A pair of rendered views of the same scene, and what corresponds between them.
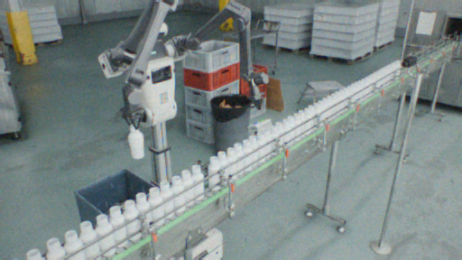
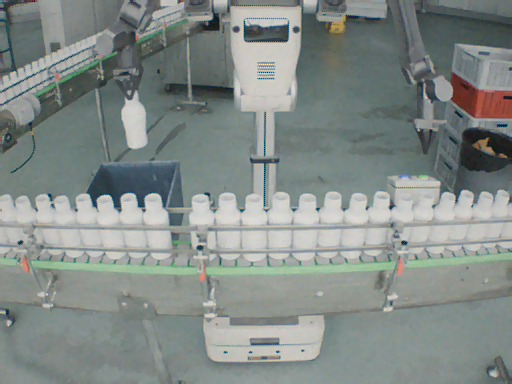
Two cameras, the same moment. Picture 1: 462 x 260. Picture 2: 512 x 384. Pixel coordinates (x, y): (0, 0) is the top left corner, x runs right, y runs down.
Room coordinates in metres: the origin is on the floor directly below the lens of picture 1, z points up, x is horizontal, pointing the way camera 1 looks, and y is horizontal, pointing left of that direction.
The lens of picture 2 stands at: (1.03, -0.61, 1.71)
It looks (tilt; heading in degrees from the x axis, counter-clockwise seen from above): 33 degrees down; 47
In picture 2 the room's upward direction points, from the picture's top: straight up
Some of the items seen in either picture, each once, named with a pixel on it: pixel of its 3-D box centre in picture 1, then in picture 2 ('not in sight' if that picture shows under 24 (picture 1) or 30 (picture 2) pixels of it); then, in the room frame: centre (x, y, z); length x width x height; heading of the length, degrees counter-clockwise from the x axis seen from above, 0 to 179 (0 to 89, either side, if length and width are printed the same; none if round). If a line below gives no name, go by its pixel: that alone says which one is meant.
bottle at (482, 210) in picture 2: (296, 126); (478, 221); (2.03, -0.41, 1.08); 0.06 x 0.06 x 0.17
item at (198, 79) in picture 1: (212, 73); (492, 94); (4.26, 0.19, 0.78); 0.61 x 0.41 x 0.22; 144
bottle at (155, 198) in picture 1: (155, 206); (68, 226); (1.24, 0.30, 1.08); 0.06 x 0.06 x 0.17
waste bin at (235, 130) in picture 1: (231, 127); (482, 183); (3.69, -0.03, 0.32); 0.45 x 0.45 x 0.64
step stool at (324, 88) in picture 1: (320, 96); not in sight; (5.04, -1.35, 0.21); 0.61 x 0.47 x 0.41; 11
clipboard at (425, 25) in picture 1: (425, 23); not in sight; (5.24, -2.78, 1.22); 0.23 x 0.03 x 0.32; 48
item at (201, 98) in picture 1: (212, 91); (486, 121); (4.25, 0.19, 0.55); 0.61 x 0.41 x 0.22; 145
